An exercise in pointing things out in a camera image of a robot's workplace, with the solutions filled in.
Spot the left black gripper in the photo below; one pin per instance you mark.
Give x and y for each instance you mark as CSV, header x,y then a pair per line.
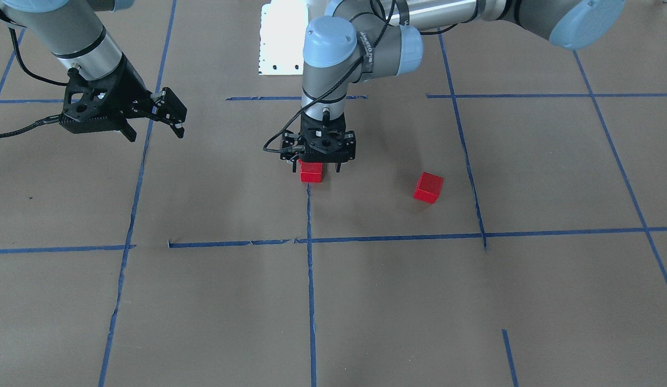
x,y
351,145

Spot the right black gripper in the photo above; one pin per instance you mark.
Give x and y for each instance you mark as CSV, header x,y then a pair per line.
x,y
133,87

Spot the red block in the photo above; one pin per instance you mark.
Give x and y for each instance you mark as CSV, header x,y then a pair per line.
x,y
428,188
311,172

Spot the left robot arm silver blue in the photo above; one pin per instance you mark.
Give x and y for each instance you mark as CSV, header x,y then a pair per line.
x,y
359,41

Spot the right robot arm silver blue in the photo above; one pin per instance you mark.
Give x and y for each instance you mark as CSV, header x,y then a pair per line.
x,y
73,33

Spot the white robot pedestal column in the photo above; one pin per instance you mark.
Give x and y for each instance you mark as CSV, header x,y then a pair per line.
x,y
282,32

